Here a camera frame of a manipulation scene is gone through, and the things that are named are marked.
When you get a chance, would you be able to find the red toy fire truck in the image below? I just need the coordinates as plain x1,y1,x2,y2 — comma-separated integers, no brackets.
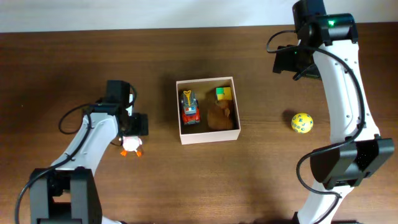
180,90,201,125

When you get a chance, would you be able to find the white cardboard box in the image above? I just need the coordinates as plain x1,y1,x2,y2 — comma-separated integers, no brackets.
176,77,241,144

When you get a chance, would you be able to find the pink duck figurine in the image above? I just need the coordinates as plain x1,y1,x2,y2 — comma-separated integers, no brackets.
120,136,142,157

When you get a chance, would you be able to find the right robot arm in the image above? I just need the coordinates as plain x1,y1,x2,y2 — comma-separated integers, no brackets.
273,0,394,223

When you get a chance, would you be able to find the multicoloured puzzle cube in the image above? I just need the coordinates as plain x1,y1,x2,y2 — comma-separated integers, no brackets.
216,87,233,101

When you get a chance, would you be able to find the yellow letter ball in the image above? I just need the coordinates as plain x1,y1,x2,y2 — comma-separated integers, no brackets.
291,113,313,134

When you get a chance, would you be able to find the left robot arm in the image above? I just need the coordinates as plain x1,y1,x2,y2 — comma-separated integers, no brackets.
14,80,149,224

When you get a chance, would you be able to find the brown plush toy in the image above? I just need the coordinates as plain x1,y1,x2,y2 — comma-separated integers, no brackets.
207,100,234,131

